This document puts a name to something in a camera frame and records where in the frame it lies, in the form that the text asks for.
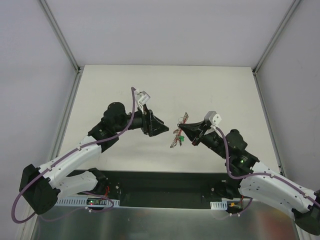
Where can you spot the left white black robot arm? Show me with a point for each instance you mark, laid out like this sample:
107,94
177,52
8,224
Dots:
44,185

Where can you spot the right aluminium table rail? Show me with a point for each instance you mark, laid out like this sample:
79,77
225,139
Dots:
302,235

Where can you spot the green headed key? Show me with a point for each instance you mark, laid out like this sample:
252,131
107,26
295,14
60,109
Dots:
181,138

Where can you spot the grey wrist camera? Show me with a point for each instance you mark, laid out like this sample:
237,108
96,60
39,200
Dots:
212,119
141,99

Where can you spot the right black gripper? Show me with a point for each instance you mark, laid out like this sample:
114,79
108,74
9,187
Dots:
200,134

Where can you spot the aluminium frame post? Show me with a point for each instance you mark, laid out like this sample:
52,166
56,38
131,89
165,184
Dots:
59,34
276,35

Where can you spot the right aluminium frame post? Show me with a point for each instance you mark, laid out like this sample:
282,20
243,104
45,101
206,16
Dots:
276,35

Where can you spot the left aluminium frame post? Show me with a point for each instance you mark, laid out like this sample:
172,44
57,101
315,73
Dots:
59,34

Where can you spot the right white cable duct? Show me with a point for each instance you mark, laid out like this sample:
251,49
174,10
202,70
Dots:
219,205

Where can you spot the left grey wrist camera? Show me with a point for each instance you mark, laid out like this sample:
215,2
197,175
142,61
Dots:
141,99

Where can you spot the left aluminium table rail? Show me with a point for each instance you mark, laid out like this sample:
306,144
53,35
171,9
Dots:
25,228

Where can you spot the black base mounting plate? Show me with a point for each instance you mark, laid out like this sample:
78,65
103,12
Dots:
169,190

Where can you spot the white cable duct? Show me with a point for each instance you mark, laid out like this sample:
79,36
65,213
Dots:
76,201
219,205

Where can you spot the aluminium table rail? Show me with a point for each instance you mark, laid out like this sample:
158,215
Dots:
302,235
25,228

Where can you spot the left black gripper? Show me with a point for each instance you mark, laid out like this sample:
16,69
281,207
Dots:
146,122

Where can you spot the left white cable duct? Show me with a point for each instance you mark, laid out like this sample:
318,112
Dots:
76,201

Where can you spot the red handled metal key holder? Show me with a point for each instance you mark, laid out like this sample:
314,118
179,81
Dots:
178,132

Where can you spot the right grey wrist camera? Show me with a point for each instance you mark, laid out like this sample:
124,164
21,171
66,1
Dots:
212,119

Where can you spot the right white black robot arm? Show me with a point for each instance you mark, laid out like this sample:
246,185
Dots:
253,179

